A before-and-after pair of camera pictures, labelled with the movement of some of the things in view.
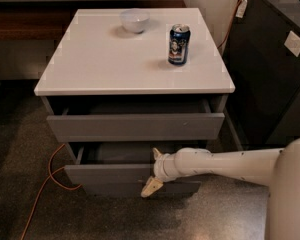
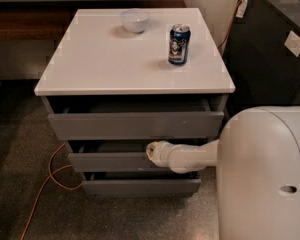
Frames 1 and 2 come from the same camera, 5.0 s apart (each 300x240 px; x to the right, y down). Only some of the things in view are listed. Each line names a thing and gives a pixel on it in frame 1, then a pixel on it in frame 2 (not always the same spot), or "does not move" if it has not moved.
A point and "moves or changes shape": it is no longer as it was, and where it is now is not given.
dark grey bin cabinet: [267, 54] does not move
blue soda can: [179, 39] does not move
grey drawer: [120, 163] moves or changes shape
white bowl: [135, 20] does not move
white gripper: [161, 167] to [160, 153]
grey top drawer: [133, 120] does not move
